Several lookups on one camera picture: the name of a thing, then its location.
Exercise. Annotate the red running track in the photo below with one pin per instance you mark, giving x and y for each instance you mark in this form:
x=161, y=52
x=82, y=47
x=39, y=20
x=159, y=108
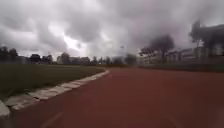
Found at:
x=143, y=100

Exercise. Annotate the row of distant trees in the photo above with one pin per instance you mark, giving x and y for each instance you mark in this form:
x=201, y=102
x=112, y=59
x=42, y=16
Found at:
x=63, y=59

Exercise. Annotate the dark bare tree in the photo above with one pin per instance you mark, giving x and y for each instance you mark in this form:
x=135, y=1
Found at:
x=161, y=45
x=208, y=35

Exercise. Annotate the pale stone slab kerb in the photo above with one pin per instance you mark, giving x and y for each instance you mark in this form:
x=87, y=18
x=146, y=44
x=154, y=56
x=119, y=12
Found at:
x=50, y=90

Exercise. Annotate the dark low hedge strip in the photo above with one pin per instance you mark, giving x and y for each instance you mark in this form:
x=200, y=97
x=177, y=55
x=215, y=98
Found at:
x=186, y=66

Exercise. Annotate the long pale building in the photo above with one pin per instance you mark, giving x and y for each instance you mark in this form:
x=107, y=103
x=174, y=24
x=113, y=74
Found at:
x=186, y=55

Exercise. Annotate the green grass field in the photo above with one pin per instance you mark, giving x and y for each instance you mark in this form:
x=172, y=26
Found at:
x=36, y=76

